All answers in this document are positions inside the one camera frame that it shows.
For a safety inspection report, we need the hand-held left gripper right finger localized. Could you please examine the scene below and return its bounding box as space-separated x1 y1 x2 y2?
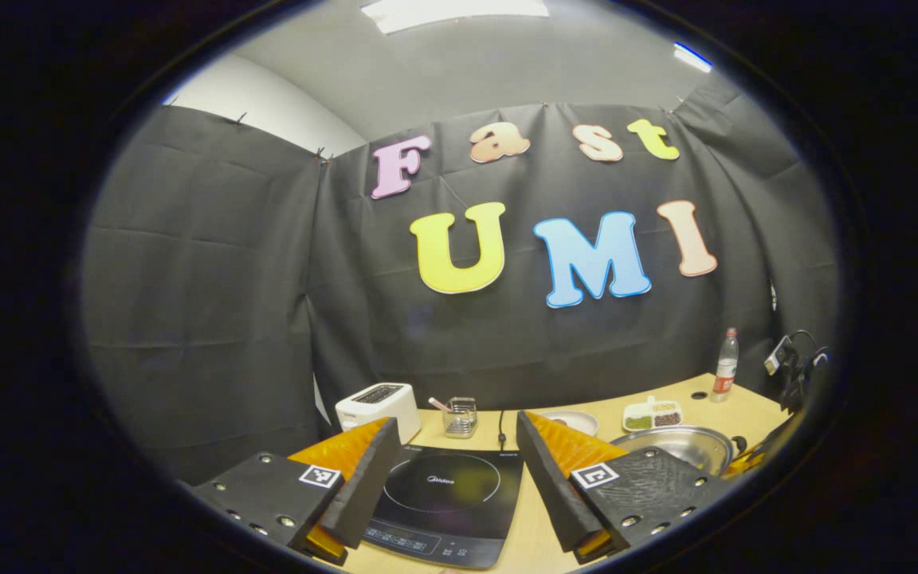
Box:
516 411 735 565

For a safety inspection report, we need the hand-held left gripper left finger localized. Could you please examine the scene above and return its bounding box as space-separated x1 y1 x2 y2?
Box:
192 417 402 564

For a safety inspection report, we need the stainless steel pot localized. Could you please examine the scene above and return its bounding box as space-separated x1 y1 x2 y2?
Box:
610 425 747 477

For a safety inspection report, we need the black induction cooktop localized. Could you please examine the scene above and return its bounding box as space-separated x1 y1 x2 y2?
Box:
362 445 524 570

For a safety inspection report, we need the white round plate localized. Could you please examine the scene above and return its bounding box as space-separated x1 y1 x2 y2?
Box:
537 410 599 438

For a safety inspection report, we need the white toaster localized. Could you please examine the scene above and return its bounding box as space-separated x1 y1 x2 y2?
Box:
335 383 422 445

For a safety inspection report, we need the clear plastic water bottle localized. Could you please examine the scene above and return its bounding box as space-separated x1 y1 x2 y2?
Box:
710 328 740 403

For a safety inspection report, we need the white divided bean dish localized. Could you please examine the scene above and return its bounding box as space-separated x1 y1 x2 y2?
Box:
622 396 684 433

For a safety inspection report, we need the black backdrop cloth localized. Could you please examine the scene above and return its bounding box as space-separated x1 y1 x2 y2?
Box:
80 80 838 483

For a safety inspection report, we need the small ceiling light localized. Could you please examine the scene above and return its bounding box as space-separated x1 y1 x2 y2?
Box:
673 42 713 74

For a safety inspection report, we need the long ceiling light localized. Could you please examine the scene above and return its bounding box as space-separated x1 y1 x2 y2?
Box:
360 0 550 34

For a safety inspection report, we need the metal wire holder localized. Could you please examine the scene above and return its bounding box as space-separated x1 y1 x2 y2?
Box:
443 397 479 439

